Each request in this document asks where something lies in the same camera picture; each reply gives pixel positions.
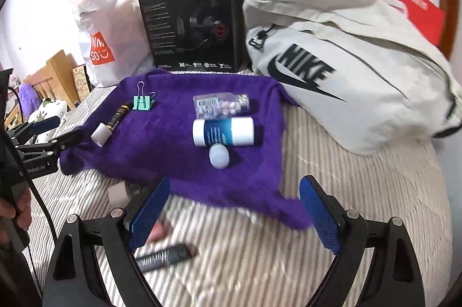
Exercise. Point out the pink tube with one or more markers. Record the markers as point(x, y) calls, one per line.
point(160, 229)

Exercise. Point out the brown wooden frame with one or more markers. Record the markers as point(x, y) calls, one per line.
point(447, 4)

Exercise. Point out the purple plush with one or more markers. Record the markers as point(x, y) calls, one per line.
point(27, 97)

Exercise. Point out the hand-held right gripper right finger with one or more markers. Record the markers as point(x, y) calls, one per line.
point(321, 213)

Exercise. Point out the light wooden headboard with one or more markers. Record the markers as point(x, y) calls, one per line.
point(54, 76)

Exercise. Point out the striped bed sheet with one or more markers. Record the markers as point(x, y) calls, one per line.
point(361, 202)

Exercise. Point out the grey waist bag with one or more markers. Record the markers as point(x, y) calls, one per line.
point(361, 83)

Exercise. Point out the white floral quilt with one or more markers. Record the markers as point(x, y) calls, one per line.
point(50, 112)

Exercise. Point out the person's left hand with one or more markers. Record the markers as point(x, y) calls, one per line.
point(25, 209)

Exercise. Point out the green binder clip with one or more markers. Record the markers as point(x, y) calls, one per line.
point(143, 102)

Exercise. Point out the dark bottle gold label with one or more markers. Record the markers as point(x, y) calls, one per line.
point(121, 114)

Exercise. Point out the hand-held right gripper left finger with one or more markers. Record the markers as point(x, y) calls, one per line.
point(151, 209)

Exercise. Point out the purple towel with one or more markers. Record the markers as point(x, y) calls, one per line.
point(162, 155)

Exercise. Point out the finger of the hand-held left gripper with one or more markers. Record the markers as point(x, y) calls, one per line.
point(45, 125)
point(68, 139)

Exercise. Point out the white plastic shopping bag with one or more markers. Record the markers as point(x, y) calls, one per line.
point(108, 25)

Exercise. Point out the small white round jar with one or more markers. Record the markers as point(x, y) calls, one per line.
point(219, 156)

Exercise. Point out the white bottle blue label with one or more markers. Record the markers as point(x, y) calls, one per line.
point(223, 132)

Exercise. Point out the black oblong case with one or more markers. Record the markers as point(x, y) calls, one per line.
point(162, 258)

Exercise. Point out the clear pill bottle silver cap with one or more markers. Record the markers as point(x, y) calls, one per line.
point(220, 105)

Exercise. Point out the black headset box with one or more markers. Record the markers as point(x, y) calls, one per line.
point(187, 22)

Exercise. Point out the patterned flat box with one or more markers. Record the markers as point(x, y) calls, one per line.
point(81, 83)

